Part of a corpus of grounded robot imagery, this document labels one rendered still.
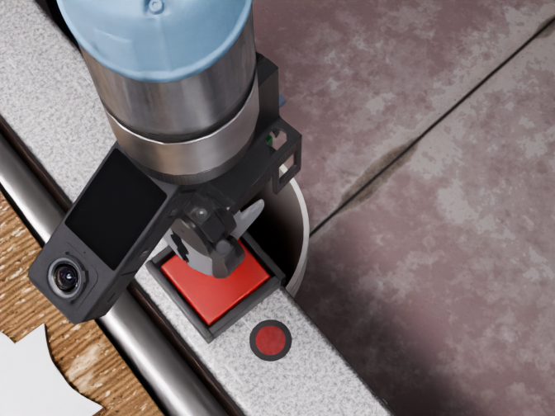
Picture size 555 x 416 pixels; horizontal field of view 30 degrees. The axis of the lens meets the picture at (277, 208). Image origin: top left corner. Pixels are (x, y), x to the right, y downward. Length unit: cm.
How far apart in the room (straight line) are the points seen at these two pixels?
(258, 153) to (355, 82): 131
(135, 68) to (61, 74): 47
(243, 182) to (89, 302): 11
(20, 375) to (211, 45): 41
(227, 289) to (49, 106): 22
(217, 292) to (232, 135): 30
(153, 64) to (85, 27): 3
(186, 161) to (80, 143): 36
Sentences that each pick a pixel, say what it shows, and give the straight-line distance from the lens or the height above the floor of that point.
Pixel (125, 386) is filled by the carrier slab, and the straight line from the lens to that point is 76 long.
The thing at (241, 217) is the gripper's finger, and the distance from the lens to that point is 65.
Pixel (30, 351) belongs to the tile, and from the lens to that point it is 77.
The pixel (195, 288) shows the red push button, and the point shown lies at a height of 93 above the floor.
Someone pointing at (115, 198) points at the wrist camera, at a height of 117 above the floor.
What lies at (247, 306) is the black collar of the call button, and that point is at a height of 93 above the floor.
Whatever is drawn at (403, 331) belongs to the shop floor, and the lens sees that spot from 173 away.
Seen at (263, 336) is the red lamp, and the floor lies 92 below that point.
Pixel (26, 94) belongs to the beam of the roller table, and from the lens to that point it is 87.
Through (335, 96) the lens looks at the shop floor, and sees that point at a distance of 187.
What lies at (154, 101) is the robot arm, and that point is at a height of 129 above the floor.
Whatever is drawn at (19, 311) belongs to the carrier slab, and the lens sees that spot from 79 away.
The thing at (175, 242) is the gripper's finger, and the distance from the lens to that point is 67.
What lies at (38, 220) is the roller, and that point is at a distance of 82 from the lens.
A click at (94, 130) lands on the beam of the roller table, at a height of 92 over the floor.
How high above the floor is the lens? 167
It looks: 70 degrees down
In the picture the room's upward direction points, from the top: 2 degrees counter-clockwise
